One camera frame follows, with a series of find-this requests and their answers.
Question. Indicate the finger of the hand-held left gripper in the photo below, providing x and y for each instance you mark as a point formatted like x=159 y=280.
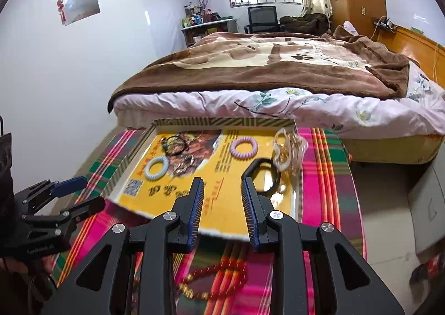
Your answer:
x=67 y=186
x=83 y=209

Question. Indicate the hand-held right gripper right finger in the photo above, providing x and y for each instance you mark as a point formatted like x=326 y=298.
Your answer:
x=248 y=210

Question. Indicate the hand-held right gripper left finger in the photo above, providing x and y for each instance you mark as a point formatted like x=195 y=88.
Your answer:
x=194 y=203

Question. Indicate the black wristband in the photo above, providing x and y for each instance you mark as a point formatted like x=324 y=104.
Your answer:
x=274 y=182

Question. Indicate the striped cardboard tray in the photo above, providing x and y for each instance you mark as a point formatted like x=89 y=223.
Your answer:
x=222 y=169

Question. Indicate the pink hair claw clip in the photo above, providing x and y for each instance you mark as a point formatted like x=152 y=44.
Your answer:
x=283 y=158

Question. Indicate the person's left hand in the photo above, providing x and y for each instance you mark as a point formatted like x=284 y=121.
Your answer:
x=14 y=266

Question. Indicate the plaid cloth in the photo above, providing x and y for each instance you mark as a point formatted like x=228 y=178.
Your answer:
x=333 y=179

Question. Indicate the brown printed blanket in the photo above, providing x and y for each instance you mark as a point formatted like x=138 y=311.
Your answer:
x=243 y=68

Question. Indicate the yellow mattress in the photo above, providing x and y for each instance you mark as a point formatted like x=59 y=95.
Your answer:
x=389 y=149

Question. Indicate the small desk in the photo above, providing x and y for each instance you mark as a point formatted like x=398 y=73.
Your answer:
x=208 y=29

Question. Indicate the red hanging ornament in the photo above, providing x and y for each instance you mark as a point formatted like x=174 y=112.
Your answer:
x=61 y=10

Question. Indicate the grey drawer cabinet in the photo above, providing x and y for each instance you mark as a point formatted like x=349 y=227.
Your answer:
x=429 y=210

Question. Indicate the group of bottles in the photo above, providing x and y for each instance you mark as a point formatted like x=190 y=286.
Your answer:
x=196 y=17

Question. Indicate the cola bottle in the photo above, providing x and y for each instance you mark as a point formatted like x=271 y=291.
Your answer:
x=429 y=271

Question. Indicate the black office chair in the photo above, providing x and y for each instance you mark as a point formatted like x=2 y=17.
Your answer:
x=262 y=17

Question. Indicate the dark sofa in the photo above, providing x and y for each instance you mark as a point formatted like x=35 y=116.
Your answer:
x=306 y=24

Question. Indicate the power strip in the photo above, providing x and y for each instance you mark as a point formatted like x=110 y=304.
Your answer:
x=384 y=24

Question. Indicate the wooden headboard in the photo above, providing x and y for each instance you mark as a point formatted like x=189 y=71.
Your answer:
x=413 y=43

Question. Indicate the silver wall poster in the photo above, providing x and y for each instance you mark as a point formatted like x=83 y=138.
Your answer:
x=81 y=2

